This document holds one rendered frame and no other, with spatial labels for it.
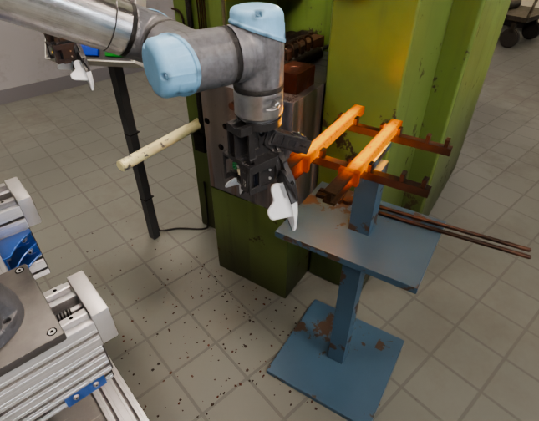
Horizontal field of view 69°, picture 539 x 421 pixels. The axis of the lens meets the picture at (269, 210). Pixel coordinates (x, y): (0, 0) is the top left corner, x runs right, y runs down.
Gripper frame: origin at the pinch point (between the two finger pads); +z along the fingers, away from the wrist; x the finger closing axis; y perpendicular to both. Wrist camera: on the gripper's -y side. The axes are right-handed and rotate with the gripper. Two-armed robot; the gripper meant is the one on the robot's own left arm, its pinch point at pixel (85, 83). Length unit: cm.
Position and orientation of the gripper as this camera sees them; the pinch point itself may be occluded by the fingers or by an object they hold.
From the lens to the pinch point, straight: 147.0
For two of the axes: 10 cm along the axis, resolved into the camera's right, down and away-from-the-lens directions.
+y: -7.5, 4.1, -5.2
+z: 0.0, 7.9, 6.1
